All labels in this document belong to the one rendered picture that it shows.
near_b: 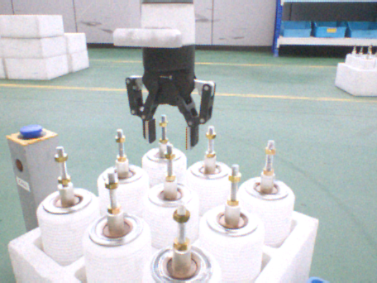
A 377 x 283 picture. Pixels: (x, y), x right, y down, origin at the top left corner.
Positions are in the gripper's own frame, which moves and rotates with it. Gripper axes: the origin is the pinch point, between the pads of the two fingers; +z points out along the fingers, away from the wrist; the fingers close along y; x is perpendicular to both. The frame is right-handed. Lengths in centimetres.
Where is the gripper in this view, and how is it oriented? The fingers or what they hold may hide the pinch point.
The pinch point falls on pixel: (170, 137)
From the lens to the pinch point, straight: 50.5
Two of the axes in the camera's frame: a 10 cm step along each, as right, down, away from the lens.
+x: -3.9, 3.4, -8.5
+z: 0.0, 9.3, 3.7
